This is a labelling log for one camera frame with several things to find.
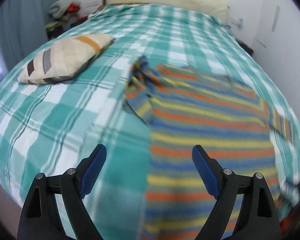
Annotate striped knit sweater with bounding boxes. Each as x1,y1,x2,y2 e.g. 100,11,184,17
125,56,294,239

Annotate pile of clothes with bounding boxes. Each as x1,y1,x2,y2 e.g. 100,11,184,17
45,0,88,40

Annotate orange red garment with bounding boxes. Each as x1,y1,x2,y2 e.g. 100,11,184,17
280,203,300,239

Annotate teal plaid bedspread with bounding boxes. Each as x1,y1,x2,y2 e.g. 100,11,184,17
0,4,300,239

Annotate beige patchwork pillow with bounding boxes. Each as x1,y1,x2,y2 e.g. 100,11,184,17
18,33,114,85

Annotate grey blue curtain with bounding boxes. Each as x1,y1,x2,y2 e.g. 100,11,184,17
0,0,58,71

